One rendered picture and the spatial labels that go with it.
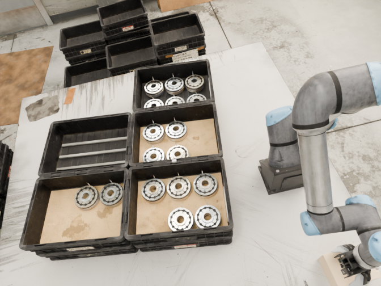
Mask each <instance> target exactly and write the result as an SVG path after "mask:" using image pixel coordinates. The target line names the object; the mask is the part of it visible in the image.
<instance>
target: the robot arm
mask: <svg viewBox="0 0 381 286"><path fill-rule="evenodd" d="M380 105H381V62H379V61H374V62H366V63H365V64H360V65H355V66H350V67H347V68H342V69H336V70H331V71H327V72H322V73H318V74H316V75H314V76H312V77H311V78H310V79H308V80H307V81H306V82H305V83H304V84H303V86H302V87H301V88H300V90H299V91H298V93H297V95H296V97H295V101H294V104H293V106H283V107H280V108H276V109H274V110H271V111H270V112H268V113H267V114H266V116H265V119H266V127H267V131H268V138H269V145H270V149H269V155H268V164H269V166H271V167H277V168H285V167H293V166H297V165H300V164H301V167H302V176H303V184H304V193H305V198H306V207H307V211H305V212H302V213H300V222H301V225H302V228H303V231H304V233H305V234H306V235H307V236H313V235H323V234H331V233H339V232H347V231H352V230H356V232H357V234H358V236H359V238H360V241H361V243H360V244H359V245H357V246H356V247H355V246H354V245H352V244H345V245H339V246H337V248H335V249H333V250H332V251H331V252H333V253H341V254H338V255H336V256H335V257H334V258H337V257H340V258H339V259H338V261H339V263H341V264H340V266H341V268H342V269H341V272H342V274H343V275H346V274H347V276H346V277H344V279H345V278H347V277H351V276H353V275H356V276H355V280H354V281H353V282H351V283H350V284H349V286H366V285H367V284H368V283H369V282H370V280H371V269H374V268H375V269H376V270H379V266H381V218H380V215H379V213H378V211H377V208H376V206H375V205H374V203H373V201H372V199H371V198H370V197H369V196H367V195H356V196H352V197H350V198H348V199H346V200H345V205H343V206H339V207H333V198H332V186H331V175H330V169H329V157H328V146H327V134H326V131H328V130H330V129H333V128H334V127H335V126H336V125H337V122H338V117H339V116H341V115H343V114H344V115H350V114H354V113H357V112H359V111H361V110H363V109H365V108H369V107H373V106H380ZM342 255H343V256H342ZM341 256H342V257H341Z"/></svg>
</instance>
